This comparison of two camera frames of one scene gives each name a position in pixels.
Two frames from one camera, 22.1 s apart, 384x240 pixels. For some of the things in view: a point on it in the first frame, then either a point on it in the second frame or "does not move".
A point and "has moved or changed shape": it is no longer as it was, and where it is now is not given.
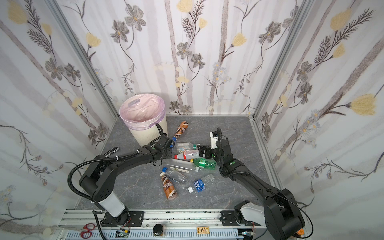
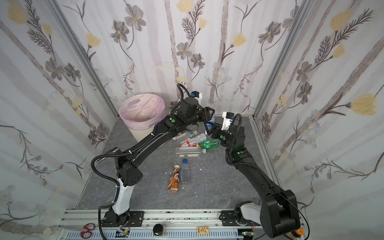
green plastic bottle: x=202 y=162 has moved or changed shape
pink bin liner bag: x=143 y=111 does not move
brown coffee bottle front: x=168 y=187 -> x=173 y=184
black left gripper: x=165 y=144 -> x=207 y=113
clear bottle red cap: x=187 y=154 -> x=195 y=139
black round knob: x=158 y=229 does not move
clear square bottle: x=178 y=168 -> x=189 y=151
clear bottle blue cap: x=174 y=175 -> x=185 y=171
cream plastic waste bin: x=145 y=136 does not move
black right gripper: x=212 y=151 -> x=214 y=131
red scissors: x=87 y=234 does not move
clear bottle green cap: x=184 y=146 -> x=193 y=133
